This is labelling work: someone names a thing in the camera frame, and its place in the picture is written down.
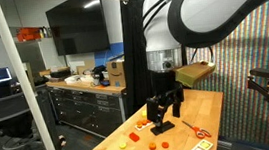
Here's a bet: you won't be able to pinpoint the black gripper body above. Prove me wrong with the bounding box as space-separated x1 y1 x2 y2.
148 67 186 106

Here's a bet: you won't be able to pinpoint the orange handled scissors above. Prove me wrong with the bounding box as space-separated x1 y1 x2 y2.
181 116 213 142

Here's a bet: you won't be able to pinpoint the wrist mounted camera box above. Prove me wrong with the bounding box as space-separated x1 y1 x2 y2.
172 58 219 90

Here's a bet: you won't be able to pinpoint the pale slanted support beam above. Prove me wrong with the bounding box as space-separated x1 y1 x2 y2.
0 0 63 150

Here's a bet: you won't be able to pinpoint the black mesh office chair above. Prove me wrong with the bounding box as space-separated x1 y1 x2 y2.
0 78 45 150

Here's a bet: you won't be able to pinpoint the black desktop device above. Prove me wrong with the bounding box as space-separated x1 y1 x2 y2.
91 65 109 87

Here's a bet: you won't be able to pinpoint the multicolour patterned backdrop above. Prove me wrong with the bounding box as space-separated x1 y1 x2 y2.
158 0 269 150

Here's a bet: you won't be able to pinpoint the yellow wooden block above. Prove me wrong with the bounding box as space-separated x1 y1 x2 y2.
198 140 210 149

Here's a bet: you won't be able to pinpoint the black drawer workbench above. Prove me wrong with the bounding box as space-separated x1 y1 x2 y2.
45 73 132 144

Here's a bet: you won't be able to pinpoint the red toy brick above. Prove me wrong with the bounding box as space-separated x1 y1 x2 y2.
127 131 142 144

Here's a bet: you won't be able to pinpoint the black curtain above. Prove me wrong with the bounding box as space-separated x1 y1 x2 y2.
115 0 157 119

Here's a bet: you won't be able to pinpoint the black wall television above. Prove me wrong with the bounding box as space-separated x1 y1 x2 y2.
43 0 112 58

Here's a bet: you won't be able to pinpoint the printed cardboard shipping box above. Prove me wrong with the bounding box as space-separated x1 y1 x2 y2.
106 59 129 90

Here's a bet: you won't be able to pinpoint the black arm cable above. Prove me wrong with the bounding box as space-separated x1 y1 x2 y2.
140 0 216 70

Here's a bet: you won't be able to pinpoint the black plastic rail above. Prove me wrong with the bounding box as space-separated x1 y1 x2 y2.
150 119 177 137

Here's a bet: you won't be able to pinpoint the grey metal cabinet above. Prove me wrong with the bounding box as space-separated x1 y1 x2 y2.
15 38 48 85

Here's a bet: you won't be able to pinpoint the orange storage bin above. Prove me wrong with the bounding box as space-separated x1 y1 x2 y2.
15 26 42 43

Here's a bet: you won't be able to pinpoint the yellow wooden ring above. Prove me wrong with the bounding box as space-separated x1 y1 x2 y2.
118 141 128 150

